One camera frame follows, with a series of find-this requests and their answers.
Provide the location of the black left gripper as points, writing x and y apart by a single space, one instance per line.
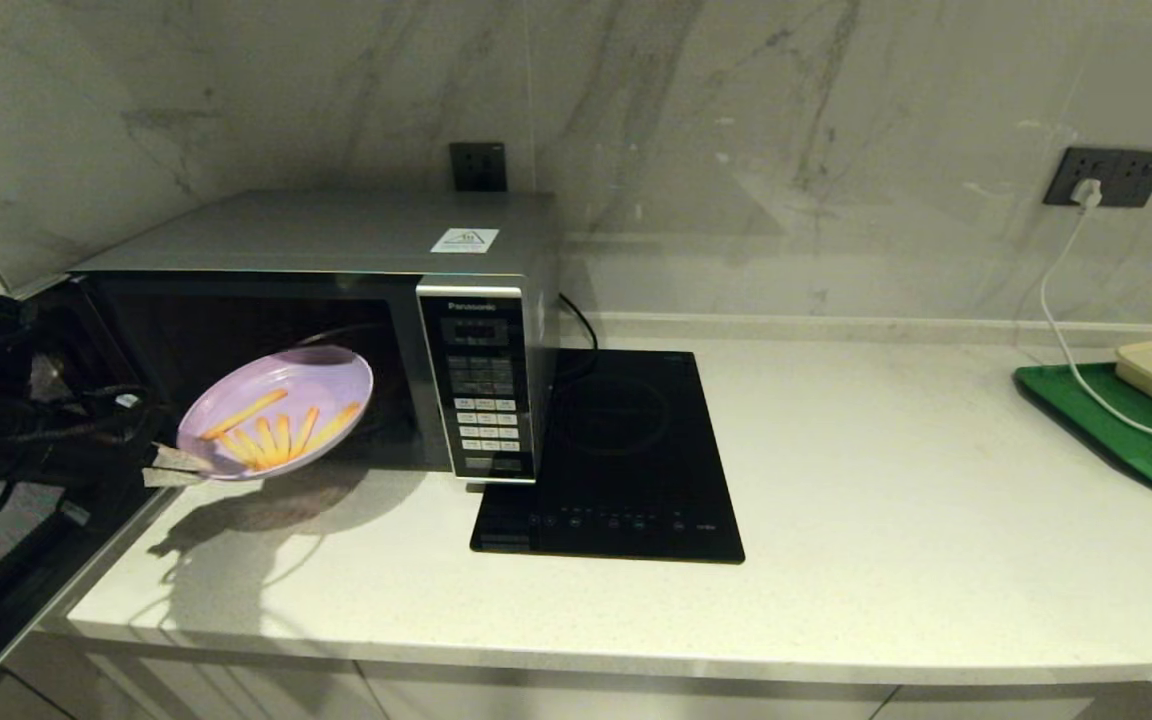
111 440

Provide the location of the purple round plate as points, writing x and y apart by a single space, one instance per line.
326 375

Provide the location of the silver Panasonic microwave oven body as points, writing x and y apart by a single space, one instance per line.
336 230

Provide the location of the grey cabinet under counter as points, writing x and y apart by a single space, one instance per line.
536 700

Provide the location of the black induction cooktop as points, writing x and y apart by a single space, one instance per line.
636 440

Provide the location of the white power plug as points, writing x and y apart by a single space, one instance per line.
1087 193

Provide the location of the small dark wall socket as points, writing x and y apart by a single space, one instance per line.
478 167

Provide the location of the wide dark wall socket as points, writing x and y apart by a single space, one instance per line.
1131 178

